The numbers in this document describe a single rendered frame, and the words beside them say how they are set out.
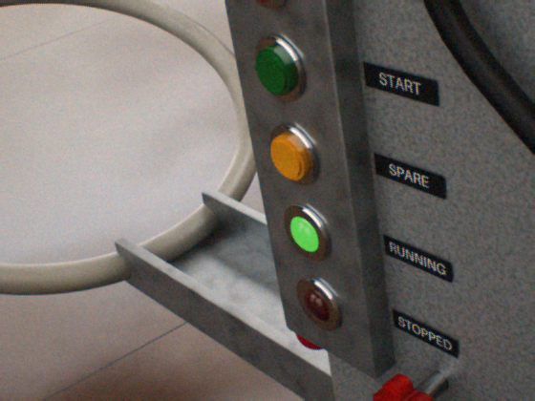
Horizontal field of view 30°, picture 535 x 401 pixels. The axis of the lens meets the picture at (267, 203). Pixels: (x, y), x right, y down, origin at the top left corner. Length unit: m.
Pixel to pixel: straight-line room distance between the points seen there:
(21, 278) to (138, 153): 2.72
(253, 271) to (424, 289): 0.44
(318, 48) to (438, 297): 0.15
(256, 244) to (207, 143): 2.65
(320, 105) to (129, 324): 2.31
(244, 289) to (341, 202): 0.43
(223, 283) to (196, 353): 1.67
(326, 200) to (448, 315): 0.09
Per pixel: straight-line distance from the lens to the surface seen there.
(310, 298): 0.58
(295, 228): 0.55
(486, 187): 0.47
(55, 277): 0.96
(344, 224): 0.53
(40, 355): 2.78
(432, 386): 0.56
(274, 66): 0.50
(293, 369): 0.81
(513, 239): 0.47
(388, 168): 0.51
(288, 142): 0.52
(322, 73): 0.49
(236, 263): 0.97
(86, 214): 3.36
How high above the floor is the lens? 1.62
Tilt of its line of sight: 31 degrees down
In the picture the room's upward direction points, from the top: 11 degrees counter-clockwise
